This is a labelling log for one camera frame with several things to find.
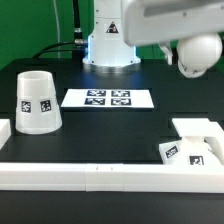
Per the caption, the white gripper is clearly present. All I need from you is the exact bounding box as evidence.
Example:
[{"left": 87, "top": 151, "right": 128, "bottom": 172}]
[{"left": 121, "top": 0, "right": 224, "bottom": 65}]

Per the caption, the white lamp bulb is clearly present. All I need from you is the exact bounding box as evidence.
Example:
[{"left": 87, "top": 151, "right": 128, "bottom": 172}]
[{"left": 177, "top": 33, "right": 223, "bottom": 78}]

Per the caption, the white lamp base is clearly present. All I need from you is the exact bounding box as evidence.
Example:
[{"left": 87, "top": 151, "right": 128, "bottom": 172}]
[{"left": 159, "top": 118, "right": 222, "bottom": 166}]

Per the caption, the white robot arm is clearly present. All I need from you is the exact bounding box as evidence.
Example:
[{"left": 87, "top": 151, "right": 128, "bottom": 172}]
[{"left": 83, "top": 0, "right": 224, "bottom": 78}]

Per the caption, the white lamp shade cone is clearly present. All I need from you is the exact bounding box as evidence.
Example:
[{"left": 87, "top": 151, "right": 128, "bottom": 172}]
[{"left": 16, "top": 71, "right": 62, "bottom": 134}]

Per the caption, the white marker sheet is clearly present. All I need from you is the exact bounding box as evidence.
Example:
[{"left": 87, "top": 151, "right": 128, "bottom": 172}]
[{"left": 62, "top": 89, "right": 154, "bottom": 109}]

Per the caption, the white left fence block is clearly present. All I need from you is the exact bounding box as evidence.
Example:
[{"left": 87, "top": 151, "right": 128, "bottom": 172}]
[{"left": 0, "top": 119, "right": 11, "bottom": 150}]

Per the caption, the white front fence bar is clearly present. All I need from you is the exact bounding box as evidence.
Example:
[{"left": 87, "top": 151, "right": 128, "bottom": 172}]
[{"left": 0, "top": 163, "right": 224, "bottom": 193}]

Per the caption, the black cable bundle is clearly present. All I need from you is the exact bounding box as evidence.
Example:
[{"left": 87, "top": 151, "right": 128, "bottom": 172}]
[{"left": 31, "top": 0, "right": 88, "bottom": 61}]

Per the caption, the white thin cable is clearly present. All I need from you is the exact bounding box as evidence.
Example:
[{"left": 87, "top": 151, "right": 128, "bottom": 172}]
[{"left": 52, "top": 0, "right": 63, "bottom": 60}]

